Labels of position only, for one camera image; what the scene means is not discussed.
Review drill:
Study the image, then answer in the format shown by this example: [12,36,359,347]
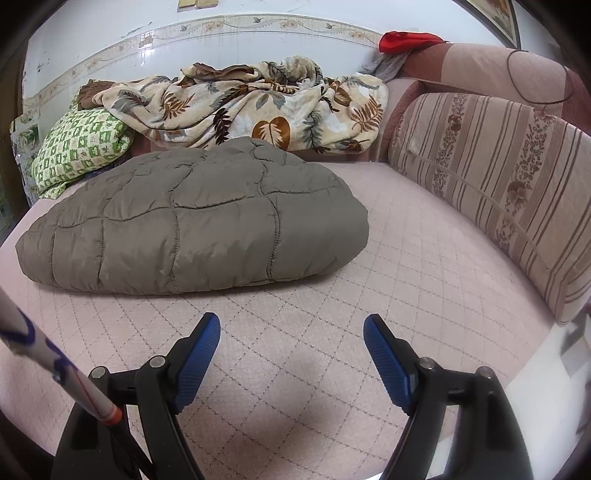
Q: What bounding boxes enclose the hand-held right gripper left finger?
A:
[51,312,221,480]

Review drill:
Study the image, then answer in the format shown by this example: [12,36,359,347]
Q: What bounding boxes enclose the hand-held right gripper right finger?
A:
[362,314,548,480]

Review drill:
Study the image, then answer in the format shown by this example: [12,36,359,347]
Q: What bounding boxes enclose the grey padded coat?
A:
[15,137,370,295]

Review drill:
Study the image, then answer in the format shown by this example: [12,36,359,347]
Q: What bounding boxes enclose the pink quilted bed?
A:
[0,154,555,480]

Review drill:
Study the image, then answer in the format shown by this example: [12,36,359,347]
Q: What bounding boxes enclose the white stick with blue marks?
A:
[0,285,123,426]

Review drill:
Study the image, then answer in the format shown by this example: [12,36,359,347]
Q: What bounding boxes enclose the striped floral sofa cushion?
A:
[388,92,591,326]

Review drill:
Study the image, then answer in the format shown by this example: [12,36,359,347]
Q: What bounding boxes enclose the green checkered pillow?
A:
[31,104,136,199]

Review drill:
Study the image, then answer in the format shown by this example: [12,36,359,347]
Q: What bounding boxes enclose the leaf print blanket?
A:
[78,55,389,155]

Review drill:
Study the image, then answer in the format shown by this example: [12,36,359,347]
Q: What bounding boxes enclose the green printed plastic bag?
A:
[9,111,42,209]

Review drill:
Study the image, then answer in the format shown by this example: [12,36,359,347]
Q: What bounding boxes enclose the grey cloth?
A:
[360,48,413,85]

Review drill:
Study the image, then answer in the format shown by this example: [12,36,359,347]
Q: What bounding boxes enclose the pink sofa backrest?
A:
[382,41,588,121]

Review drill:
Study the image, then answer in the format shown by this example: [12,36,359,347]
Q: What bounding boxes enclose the red cloth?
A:
[379,31,447,53]

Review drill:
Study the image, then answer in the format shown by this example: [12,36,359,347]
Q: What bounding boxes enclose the brown cord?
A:
[505,49,576,105]

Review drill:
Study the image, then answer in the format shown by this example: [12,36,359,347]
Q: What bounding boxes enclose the framed wall picture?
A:
[464,0,522,49]

